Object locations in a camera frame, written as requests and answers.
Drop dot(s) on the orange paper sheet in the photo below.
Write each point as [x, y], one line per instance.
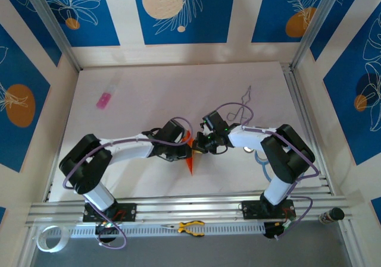
[190, 164]

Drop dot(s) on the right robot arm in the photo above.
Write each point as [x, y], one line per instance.
[247, 136]

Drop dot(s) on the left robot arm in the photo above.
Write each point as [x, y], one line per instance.
[131, 148]

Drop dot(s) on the metal forceps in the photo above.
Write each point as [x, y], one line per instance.
[247, 96]

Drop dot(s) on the blue stethoscope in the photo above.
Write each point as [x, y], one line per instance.
[248, 149]

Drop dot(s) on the dark capped bottle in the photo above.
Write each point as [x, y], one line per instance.
[333, 215]

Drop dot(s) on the clear tape roll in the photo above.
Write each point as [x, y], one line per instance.
[41, 243]

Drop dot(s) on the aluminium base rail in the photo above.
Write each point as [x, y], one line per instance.
[184, 209]

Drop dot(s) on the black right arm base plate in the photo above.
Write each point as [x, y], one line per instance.
[253, 209]

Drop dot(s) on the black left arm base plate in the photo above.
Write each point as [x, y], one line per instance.
[128, 212]

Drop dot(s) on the aluminium side rail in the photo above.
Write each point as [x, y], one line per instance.
[306, 124]

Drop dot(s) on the aluminium frame post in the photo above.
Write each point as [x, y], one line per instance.
[53, 26]
[315, 20]

